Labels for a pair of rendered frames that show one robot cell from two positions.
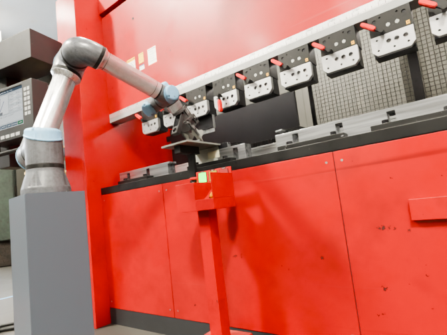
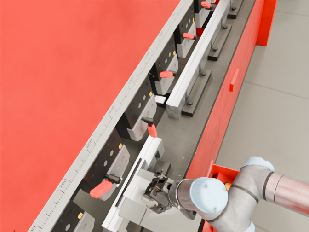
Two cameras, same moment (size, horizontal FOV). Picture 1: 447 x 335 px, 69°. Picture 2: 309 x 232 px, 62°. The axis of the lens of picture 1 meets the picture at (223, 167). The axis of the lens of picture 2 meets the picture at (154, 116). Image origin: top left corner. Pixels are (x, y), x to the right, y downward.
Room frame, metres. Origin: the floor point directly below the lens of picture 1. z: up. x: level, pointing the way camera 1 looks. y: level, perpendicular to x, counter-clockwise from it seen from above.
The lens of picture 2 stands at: (1.64, 0.46, 1.86)
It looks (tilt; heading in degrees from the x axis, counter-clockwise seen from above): 52 degrees down; 270
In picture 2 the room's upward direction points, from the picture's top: 15 degrees counter-clockwise
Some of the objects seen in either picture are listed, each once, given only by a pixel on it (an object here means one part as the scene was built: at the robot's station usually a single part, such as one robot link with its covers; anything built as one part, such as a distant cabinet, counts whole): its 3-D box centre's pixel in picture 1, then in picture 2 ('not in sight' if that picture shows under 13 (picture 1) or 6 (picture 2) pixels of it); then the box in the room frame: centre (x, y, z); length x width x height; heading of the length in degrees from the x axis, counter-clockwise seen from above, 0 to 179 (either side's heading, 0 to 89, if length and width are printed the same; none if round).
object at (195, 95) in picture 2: (310, 143); (197, 91); (1.40, -0.39, 0.89); 0.30 x 0.05 x 0.03; 54
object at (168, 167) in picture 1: (146, 175); not in sight; (2.13, 0.51, 0.92); 0.50 x 0.06 x 0.10; 54
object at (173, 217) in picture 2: (191, 145); (163, 204); (1.69, 0.15, 1.00); 0.26 x 0.18 x 0.01; 144
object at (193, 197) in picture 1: (204, 189); (223, 194); (1.44, 0.09, 0.75); 0.20 x 0.16 x 0.18; 56
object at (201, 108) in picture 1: (201, 104); (98, 161); (1.82, 0.09, 1.26); 0.15 x 0.09 x 0.17; 54
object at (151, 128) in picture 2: (220, 102); (150, 127); (1.66, -0.02, 1.20); 0.04 x 0.02 x 0.10; 144
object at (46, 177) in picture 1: (46, 180); not in sight; (1.09, 0.60, 0.82); 0.15 x 0.15 x 0.10
